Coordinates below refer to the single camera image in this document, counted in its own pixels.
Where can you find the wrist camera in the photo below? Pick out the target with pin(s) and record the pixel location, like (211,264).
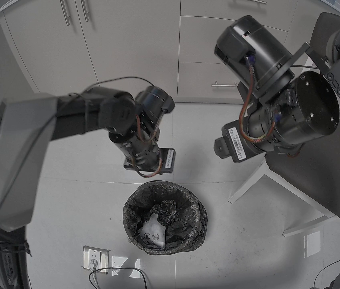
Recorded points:
(236,143)
(167,161)

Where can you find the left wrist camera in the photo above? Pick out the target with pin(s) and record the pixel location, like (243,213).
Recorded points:
(167,161)

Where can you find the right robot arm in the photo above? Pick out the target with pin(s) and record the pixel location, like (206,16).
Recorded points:
(266,50)

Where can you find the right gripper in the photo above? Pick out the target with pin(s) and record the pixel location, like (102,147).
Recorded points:
(308,110)

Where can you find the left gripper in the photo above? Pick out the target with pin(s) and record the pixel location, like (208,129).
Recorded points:
(139,152)

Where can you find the white cabinet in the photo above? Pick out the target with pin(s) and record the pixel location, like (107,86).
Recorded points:
(127,41)

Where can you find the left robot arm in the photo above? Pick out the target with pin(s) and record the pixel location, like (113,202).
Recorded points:
(19,149)

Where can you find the black plastic bag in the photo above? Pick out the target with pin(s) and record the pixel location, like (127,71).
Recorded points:
(188,221)

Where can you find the dark grey white-framed chair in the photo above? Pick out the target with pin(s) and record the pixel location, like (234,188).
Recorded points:
(323,176)

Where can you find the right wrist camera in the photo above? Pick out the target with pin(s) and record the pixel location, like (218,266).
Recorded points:
(236,143)

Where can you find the white printed wrapper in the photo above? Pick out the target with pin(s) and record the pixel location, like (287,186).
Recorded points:
(151,233)

